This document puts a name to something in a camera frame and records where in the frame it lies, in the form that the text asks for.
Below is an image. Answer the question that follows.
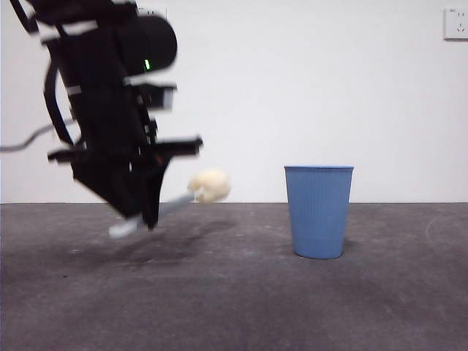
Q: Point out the white wall socket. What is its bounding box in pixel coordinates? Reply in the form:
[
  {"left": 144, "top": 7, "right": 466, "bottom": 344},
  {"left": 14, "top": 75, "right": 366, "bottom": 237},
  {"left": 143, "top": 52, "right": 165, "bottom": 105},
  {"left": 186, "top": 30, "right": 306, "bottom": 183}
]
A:
[
  {"left": 135, "top": 4, "right": 168, "bottom": 18},
  {"left": 443, "top": 7, "right": 468, "bottom": 41}
]

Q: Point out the blue ribbed plastic cup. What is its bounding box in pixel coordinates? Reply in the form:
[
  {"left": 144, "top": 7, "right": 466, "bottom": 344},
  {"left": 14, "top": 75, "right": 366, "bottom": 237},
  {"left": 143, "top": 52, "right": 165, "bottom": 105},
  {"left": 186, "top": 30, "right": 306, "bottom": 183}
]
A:
[{"left": 284, "top": 165, "right": 355, "bottom": 260}]

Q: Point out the grey-handled cream sponge cup brush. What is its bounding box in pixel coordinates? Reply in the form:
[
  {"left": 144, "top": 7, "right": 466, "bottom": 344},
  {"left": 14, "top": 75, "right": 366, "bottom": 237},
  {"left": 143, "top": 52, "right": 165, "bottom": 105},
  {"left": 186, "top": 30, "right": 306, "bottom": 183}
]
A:
[{"left": 108, "top": 167, "right": 232, "bottom": 241}]

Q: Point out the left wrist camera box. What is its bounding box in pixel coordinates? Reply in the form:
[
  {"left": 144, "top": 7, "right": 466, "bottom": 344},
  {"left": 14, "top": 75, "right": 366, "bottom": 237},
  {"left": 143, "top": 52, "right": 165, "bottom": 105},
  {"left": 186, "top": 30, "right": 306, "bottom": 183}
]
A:
[{"left": 140, "top": 83, "right": 178, "bottom": 110}]

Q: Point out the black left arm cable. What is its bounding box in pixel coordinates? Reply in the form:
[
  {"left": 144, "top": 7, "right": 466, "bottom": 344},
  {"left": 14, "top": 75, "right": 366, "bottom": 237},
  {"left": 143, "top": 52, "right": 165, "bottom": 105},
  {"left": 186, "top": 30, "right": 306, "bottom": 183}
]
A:
[{"left": 42, "top": 64, "right": 76, "bottom": 146}]

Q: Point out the grey cable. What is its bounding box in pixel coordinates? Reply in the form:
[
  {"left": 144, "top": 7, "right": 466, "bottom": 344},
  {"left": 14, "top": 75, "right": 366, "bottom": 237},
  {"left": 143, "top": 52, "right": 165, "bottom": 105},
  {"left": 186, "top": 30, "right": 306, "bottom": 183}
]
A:
[{"left": 0, "top": 122, "right": 56, "bottom": 153}]

